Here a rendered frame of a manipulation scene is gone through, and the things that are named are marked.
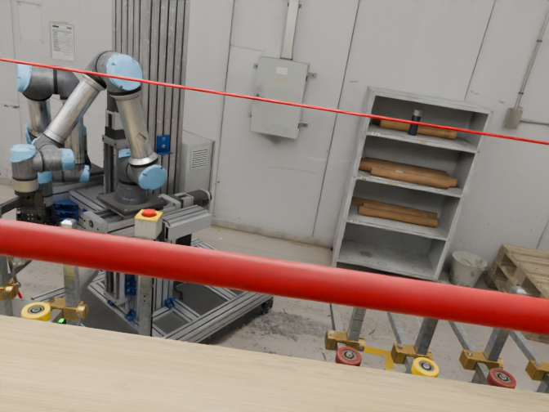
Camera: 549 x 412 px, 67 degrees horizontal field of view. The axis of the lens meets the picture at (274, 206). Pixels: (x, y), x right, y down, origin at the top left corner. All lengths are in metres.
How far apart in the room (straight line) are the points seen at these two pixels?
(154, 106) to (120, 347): 1.16
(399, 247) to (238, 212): 1.57
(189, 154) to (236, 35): 1.75
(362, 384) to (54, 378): 0.85
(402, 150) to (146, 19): 2.48
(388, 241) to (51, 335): 3.20
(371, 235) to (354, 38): 1.74
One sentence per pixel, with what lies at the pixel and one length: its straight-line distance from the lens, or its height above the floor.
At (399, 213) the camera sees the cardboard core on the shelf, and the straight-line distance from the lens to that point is 3.66.
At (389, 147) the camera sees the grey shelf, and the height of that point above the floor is 1.07.
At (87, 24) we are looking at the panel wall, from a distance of 4.27.
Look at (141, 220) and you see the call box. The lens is 1.36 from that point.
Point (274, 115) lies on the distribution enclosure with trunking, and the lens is 3.50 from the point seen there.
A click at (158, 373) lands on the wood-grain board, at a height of 0.90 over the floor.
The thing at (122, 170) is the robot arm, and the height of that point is 1.19.
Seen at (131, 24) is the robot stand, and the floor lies 1.76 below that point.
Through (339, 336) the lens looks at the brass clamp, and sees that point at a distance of 1.55.
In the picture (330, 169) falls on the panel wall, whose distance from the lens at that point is 3.80.
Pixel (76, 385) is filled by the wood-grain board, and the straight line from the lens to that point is 1.27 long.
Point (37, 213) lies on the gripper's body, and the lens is 1.67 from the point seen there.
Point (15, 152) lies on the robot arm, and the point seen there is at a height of 1.33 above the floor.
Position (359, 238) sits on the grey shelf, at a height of 0.17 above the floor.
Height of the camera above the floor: 1.79
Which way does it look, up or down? 22 degrees down
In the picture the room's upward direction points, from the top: 9 degrees clockwise
